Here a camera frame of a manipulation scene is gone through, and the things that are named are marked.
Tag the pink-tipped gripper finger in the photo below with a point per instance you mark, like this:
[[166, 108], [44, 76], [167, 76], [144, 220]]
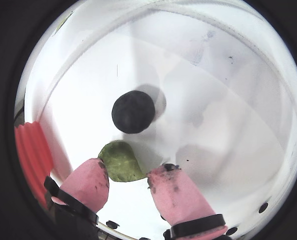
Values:
[[181, 197], [86, 185]]

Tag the large dark blueberry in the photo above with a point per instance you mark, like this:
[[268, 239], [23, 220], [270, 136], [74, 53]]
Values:
[[133, 112]]

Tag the red collapsible silicone cup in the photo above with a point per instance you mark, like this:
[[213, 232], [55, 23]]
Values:
[[31, 155]]

